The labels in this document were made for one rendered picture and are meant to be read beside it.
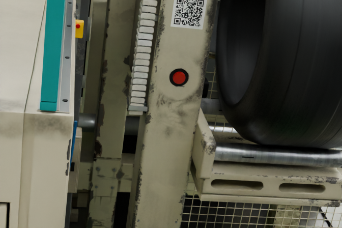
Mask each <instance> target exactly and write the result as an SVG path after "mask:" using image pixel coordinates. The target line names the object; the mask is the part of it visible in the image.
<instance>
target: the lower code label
mask: <svg viewBox="0 0 342 228"><path fill-rule="evenodd" d="M206 4H207V0H174V6H173V13H172V20H171V25H170V26H173V27H183V28H189V29H200V30H202V29H203V24H204V17H205V11H206Z"/></svg>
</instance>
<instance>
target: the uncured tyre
mask: <svg viewBox="0 0 342 228"><path fill-rule="evenodd" d="M215 68H216V83H217V91H218V98H219V102H220V106H221V109H222V112H223V114H224V117H225V118H226V120H227V121H228V122H229V123H230V125H231V126H232V127H233V128H234V129H235V130H236V131H237V132H238V133H239V135H240V136H241V137H242V138H244V139H245V140H248V141H251V142H253V143H256V144H259V145H270V146H285V147H301V148H317V149H332V148H336V147H341V146H342V0H220V2H219V10H218V18H217V29H216V46H215Z"/></svg>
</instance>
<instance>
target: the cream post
mask: <svg viewBox="0 0 342 228"><path fill-rule="evenodd" d="M217 2H218V0H207V4H206V11H205V17H204V24H203V29H202V30H200V29H194V28H183V27H173V26H170V25H171V20H172V13H173V6H174V0H157V6H156V13H155V14H158V21H155V24H154V26H153V28H154V32H153V33H152V35H153V39H152V40H151V41H152V46H151V52H150V59H149V65H148V67H149V71H148V78H147V84H146V90H145V93H146V95H145V98H146V102H147V107H148V109H147V111H146V113H145V112H143V114H142V115H140V120H139V128H138V136H137V144H136V151H135V160H134V167H133V175H132V183H131V191H130V199H129V207H128V215H127V222H126V228H180V226H181V220H182V214H183V208H184V202H185V196H186V190H187V184H188V178H189V172H190V166H191V159H192V156H191V154H192V148H193V141H194V135H195V130H196V124H197V122H198V117H199V112H200V106H201V100H202V94H203V88H204V82H205V76H206V69H207V63H208V57H209V51H210V42H211V37H212V33H213V27H214V21H215V15H216V8H217ZM178 71H180V72H183V73H184V74H185V81H184V82H183V83H181V84H177V83H175V82H174V81H173V75H174V74H175V73H176V72H178Z"/></svg>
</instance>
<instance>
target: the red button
mask: <svg viewBox="0 0 342 228"><path fill-rule="evenodd" d="M173 81H174V82H175V83H177V84H181V83H183V82H184V81H185V74H184V73H183V72H180V71H178V72H176V73H175V74H174V75H173Z"/></svg>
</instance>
